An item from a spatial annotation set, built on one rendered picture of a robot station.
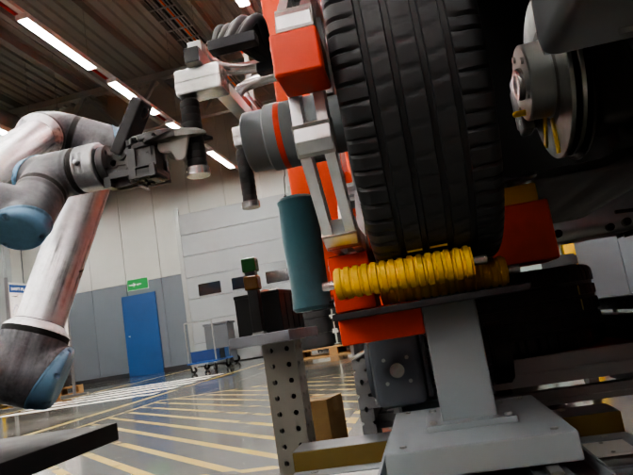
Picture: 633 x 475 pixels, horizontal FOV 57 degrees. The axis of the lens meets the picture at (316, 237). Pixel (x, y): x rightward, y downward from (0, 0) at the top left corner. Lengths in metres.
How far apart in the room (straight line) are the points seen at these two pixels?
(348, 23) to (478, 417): 0.71
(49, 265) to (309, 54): 0.87
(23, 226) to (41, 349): 0.42
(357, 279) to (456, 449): 0.32
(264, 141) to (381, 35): 0.38
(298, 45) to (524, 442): 0.70
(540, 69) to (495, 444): 0.67
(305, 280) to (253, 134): 0.33
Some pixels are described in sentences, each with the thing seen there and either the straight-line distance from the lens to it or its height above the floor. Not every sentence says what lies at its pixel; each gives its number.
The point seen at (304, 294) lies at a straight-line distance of 1.28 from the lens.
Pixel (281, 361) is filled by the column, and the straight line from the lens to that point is 1.80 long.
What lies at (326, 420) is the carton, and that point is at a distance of 2.29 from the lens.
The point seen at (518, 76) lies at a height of 0.86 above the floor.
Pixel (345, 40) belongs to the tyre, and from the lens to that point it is 0.95.
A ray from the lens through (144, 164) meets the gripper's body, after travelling 1.12.
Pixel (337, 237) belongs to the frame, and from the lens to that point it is 1.07.
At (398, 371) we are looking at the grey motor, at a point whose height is 0.31.
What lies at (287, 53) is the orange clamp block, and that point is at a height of 0.85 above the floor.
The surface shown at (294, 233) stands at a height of 0.65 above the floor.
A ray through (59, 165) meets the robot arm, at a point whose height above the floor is 0.81.
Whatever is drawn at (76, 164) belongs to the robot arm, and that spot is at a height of 0.80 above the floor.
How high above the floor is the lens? 0.44
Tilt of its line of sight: 9 degrees up
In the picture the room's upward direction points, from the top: 9 degrees counter-clockwise
